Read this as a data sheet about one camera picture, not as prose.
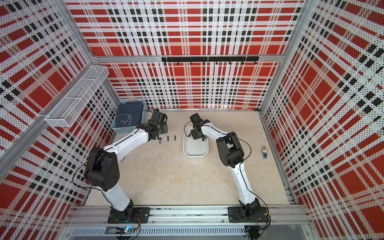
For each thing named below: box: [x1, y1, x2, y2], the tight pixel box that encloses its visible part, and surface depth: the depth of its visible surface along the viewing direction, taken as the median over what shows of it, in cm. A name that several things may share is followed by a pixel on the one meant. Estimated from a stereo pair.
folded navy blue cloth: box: [115, 101, 144, 128], surface depth 111 cm
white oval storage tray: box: [183, 125, 209, 158], surface depth 101 cm
